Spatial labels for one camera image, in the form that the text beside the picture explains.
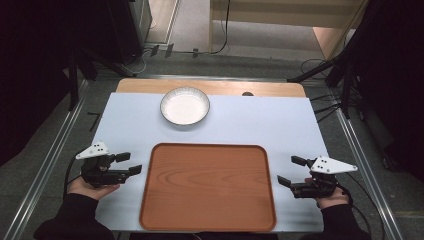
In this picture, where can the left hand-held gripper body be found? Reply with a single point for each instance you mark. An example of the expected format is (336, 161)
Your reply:
(100, 173)

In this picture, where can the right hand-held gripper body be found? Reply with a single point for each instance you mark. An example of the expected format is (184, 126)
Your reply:
(325, 166)

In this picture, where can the person's left hand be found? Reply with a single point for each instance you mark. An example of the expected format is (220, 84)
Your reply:
(87, 191)

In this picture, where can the person's right hand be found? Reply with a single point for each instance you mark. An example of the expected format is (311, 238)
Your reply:
(335, 201)

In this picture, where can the pale blue table mat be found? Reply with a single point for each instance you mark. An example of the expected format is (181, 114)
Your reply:
(266, 123)

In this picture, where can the brown wooden tray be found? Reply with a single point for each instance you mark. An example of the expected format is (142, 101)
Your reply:
(206, 190)

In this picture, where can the white round plate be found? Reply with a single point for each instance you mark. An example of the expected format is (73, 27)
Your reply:
(185, 107)

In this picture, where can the black metal stand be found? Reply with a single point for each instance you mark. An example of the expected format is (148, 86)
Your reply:
(346, 60)
(74, 83)

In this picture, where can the dark curtain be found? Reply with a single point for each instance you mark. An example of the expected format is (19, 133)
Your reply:
(396, 83)
(30, 73)

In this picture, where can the black plug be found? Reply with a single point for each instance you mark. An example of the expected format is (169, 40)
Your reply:
(154, 50)

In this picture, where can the black cabinet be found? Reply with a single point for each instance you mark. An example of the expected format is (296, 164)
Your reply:
(128, 30)

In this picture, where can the metal floor rail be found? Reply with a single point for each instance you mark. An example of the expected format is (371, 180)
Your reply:
(50, 160)
(366, 173)

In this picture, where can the black angled bracket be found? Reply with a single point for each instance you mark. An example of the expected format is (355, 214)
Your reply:
(95, 116)

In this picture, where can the beige wooden furniture frame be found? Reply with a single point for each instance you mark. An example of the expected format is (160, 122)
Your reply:
(283, 13)

